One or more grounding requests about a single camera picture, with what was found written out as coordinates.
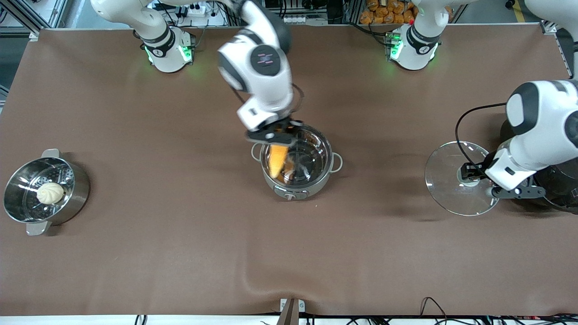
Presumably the yellow corn cob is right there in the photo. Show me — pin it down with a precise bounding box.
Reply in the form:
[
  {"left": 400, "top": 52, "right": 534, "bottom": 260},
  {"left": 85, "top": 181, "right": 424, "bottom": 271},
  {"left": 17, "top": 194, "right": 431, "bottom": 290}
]
[{"left": 268, "top": 144, "right": 289, "bottom": 179}]

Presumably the round glass pot lid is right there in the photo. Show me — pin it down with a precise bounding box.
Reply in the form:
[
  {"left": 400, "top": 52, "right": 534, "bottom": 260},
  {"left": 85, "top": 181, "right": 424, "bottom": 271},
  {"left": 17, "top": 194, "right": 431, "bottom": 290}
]
[{"left": 425, "top": 141, "right": 502, "bottom": 216}]

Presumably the grey electric cooking pot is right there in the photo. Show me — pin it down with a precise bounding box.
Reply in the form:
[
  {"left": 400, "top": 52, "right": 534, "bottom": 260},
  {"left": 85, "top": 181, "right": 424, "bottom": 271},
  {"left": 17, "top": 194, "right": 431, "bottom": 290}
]
[{"left": 251, "top": 124, "right": 343, "bottom": 201}]

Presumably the stainless steel steamer pot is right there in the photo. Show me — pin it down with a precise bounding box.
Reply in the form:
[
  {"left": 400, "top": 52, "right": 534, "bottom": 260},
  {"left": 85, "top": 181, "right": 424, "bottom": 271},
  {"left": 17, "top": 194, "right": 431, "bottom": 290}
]
[{"left": 3, "top": 149, "right": 91, "bottom": 237}]

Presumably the black rice cooker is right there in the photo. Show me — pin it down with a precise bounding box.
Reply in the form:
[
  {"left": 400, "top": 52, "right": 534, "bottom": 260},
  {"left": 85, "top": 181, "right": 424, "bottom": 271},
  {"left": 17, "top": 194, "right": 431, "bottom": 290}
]
[{"left": 499, "top": 118, "right": 578, "bottom": 214}]

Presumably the brown table cloth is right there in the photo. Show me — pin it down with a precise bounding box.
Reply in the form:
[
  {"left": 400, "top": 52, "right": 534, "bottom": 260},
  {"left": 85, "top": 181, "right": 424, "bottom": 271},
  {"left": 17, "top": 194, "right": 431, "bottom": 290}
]
[{"left": 0, "top": 25, "right": 578, "bottom": 316}]

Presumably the white power strip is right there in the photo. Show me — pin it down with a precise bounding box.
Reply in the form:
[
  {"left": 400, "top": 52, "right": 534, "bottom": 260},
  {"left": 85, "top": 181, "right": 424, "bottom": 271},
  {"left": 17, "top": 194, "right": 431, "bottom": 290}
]
[{"left": 154, "top": 0, "right": 228, "bottom": 27}]

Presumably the crate of orange buns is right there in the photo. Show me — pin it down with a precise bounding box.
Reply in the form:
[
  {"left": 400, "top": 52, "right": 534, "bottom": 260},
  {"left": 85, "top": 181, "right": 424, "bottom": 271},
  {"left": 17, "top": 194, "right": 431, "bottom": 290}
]
[{"left": 360, "top": 0, "right": 418, "bottom": 25}]

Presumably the grey metal table clamp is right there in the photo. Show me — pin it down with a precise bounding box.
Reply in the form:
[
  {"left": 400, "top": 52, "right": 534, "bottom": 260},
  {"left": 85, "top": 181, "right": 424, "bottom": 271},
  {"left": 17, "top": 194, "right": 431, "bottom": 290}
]
[{"left": 276, "top": 298, "right": 306, "bottom": 325}]

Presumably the white steamed bun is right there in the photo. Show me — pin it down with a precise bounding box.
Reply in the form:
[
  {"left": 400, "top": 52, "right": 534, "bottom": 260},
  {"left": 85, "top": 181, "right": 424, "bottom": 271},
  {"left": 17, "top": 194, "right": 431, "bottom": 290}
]
[{"left": 36, "top": 182, "right": 65, "bottom": 205}]

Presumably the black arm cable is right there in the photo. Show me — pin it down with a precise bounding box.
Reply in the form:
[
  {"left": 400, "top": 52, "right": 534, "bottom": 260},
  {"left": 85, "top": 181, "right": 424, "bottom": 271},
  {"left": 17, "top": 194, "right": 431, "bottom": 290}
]
[{"left": 455, "top": 102, "right": 509, "bottom": 170}]

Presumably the thin black looped cable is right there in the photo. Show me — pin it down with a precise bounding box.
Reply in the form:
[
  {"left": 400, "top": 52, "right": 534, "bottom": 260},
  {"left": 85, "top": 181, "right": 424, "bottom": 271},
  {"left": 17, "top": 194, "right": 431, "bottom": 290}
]
[{"left": 419, "top": 297, "right": 448, "bottom": 317}]

